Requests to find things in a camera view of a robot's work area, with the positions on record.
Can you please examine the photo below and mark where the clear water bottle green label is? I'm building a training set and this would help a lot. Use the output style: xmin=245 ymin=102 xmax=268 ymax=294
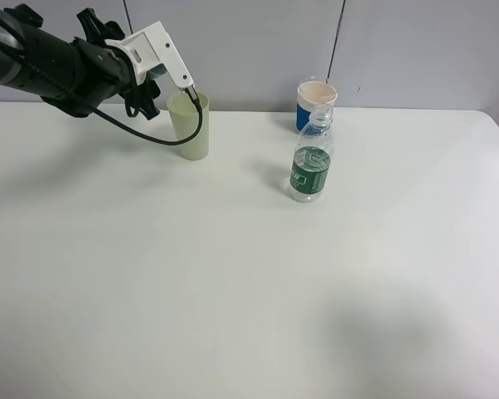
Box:
xmin=289 ymin=104 xmax=334 ymax=203

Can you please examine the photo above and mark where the black left camera cable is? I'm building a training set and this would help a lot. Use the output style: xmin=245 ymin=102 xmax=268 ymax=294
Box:
xmin=75 ymin=7 xmax=204 ymax=146

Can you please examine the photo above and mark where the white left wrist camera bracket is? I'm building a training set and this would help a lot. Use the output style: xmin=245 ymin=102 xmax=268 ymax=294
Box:
xmin=105 ymin=22 xmax=195 ymax=91

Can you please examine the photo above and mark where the teal blue plastic cup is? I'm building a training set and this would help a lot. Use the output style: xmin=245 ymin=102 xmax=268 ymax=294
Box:
xmin=146 ymin=64 xmax=167 ymax=81

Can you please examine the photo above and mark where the pale yellow-green plastic cup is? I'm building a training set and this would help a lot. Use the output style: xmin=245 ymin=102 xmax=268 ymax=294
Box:
xmin=167 ymin=92 xmax=210 ymax=161

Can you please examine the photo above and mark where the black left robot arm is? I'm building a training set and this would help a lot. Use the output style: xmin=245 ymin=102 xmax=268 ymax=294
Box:
xmin=0 ymin=3 xmax=161 ymax=120

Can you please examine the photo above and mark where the blue sleeved paper cup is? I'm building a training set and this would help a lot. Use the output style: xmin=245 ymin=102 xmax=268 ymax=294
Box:
xmin=296 ymin=76 xmax=338 ymax=131

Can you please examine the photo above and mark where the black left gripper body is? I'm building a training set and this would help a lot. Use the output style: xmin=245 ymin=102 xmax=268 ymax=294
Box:
xmin=106 ymin=46 xmax=161 ymax=121

